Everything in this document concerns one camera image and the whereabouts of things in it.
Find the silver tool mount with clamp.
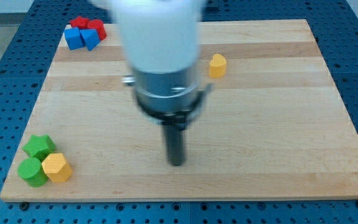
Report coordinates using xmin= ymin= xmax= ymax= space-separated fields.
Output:
xmin=122 ymin=65 xmax=213 ymax=130

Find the yellow hexagon block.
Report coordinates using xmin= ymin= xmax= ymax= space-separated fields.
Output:
xmin=42 ymin=153 xmax=73 ymax=183

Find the blue triangle block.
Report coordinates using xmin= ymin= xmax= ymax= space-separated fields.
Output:
xmin=80 ymin=29 xmax=100 ymax=51

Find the blue perforated table plate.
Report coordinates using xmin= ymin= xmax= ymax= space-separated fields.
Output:
xmin=0 ymin=0 xmax=358 ymax=223

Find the blue cube block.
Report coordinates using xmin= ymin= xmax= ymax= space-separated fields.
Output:
xmin=63 ymin=27 xmax=85 ymax=50

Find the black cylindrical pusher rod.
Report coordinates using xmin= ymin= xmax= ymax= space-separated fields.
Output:
xmin=163 ymin=125 xmax=186 ymax=166

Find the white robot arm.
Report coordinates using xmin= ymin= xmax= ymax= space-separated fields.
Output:
xmin=90 ymin=0 xmax=211 ymax=166

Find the wooden board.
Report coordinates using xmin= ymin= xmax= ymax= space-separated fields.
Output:
xmin=0 ymin=19 xmax=358 ymax=202

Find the green cylinder block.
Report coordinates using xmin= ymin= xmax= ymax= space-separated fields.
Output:
xmin=17 ymin=157 xmax=48 ymax=187

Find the red cylinder block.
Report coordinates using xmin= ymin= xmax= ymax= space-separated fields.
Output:
xmin=86 ymin=19 xmax=107 ymax=40

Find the green star block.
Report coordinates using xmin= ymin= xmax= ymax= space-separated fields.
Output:
xmin=22 ymin=134 xmax=56 ymax=161

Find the red star block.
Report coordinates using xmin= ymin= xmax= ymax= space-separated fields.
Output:
xmin=69 ymin=16 xmax=90 ymax=30

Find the yellow heart block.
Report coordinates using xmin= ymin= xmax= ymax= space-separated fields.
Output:
xmin=208 ymin=54 xmax=227 ymax=78

